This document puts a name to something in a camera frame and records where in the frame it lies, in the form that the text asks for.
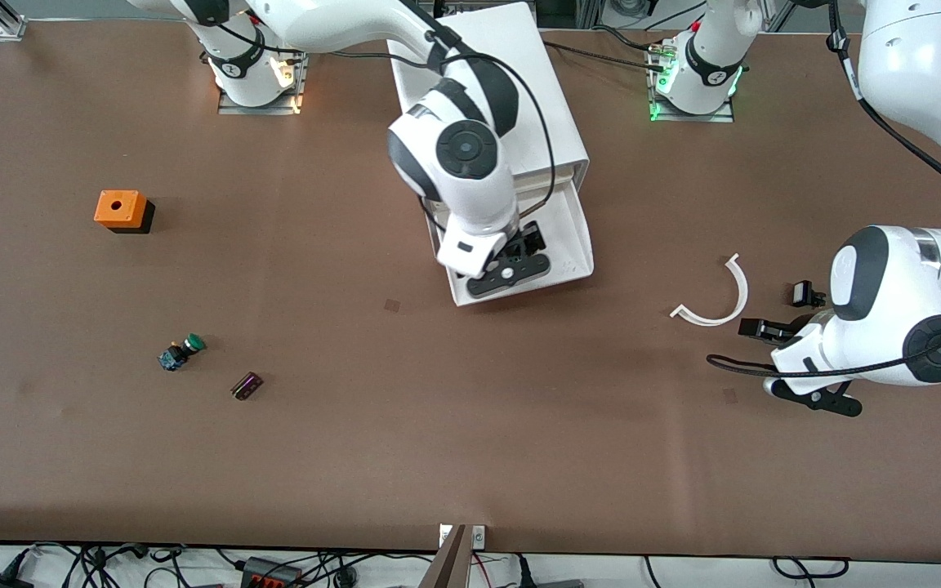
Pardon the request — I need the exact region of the white drawer cabinet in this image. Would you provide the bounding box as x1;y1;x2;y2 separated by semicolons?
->
387;2;591;193

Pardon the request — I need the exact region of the green push button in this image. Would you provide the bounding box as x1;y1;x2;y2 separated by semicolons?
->
158;334;207;372

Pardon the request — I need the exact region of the orange button box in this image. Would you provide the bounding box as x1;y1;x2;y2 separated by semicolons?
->
95;189;155;235

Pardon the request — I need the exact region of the white curved plastic piece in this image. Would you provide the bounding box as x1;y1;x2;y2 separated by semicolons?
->
670;253;750;327

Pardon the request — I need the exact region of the black orange power strip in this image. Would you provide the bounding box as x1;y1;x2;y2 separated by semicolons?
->
242;557;305;588

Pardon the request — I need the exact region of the aluminium corner profile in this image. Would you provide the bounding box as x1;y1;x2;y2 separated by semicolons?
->
0;0;29;40

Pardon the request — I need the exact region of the black power cable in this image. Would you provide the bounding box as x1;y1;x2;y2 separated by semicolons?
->
591;24;663;51
544;41;669;74

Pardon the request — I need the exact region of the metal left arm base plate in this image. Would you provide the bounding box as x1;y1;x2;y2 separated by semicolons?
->
649;49;735;123

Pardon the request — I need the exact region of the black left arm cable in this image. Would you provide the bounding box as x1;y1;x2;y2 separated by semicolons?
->
706;0;941;379

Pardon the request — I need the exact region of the black looped cable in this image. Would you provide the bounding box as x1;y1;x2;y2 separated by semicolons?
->
771;555;851;581

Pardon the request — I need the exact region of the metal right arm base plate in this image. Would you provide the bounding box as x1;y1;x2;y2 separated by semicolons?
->
217;37;305;115

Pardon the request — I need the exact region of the brown camera post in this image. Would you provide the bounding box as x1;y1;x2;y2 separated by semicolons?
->
420;524;471;588

